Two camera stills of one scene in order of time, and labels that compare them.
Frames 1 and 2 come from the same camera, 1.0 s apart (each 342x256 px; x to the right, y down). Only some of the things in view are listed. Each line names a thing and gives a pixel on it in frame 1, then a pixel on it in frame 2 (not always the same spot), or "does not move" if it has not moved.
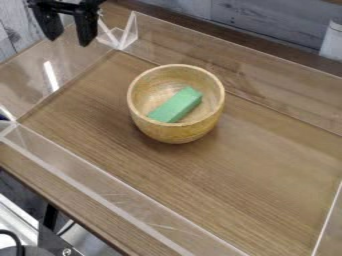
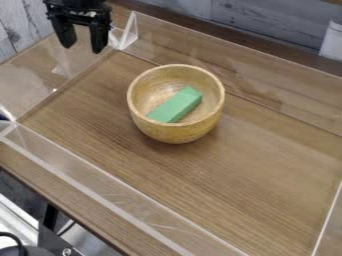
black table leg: (51, 217) does not move
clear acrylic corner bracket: (117, 37) does not move
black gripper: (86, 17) to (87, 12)
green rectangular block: (177, 105) does not move
